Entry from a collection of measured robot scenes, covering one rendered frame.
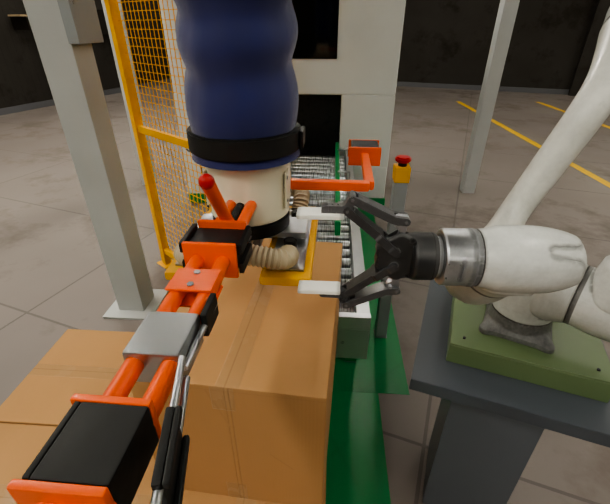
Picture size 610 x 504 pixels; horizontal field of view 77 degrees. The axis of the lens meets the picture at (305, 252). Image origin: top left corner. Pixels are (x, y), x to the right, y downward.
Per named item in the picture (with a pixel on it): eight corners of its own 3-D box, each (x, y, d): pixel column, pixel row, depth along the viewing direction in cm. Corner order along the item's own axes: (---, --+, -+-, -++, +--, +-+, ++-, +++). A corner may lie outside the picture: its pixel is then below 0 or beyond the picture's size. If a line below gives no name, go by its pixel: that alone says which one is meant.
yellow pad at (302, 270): (282, 211, 104) (281, 194, 102) (319, 213, 104) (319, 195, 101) (259, 285, 75) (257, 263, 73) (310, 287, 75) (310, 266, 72)
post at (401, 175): (373, 329, 226) (393, 163, 175) (385, 330, 226) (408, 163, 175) (374, 337, 220) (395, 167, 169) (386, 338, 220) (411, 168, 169)
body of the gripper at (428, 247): (446, 244, 54) (380, 242, 55) (436, 292, 59) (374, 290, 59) (435, 221, 61) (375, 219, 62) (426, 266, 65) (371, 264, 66)
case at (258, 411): (233, 326, 148) (221, 234, 128) (337, 336, 143) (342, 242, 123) (163, 487, 97) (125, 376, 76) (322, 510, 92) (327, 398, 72)
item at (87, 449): (89, 426, 37) (73, 392, 35) (163, 432, 37) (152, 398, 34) (29, 523, 30) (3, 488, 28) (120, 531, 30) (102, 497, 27)
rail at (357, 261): (343, 167, 354) (344, 147, 344) (349, 168, 353) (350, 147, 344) (353, 352, 155) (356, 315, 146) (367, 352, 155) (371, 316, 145)
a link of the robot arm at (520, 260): (490, 287, 53) (458, 298, 66) (608, 291, 52) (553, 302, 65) (485, 213, 56) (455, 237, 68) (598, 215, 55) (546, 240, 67)
